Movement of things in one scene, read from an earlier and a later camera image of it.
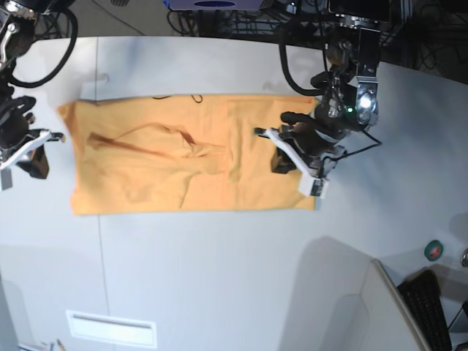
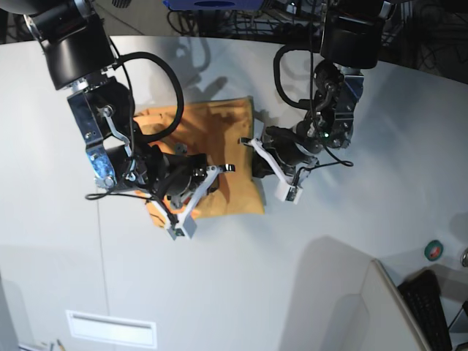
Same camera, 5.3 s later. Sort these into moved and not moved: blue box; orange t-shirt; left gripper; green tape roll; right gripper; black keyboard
Moved: orange t-shirt; right gripper; left gripper
Not moved: black keyboard; blue box; green tape roll
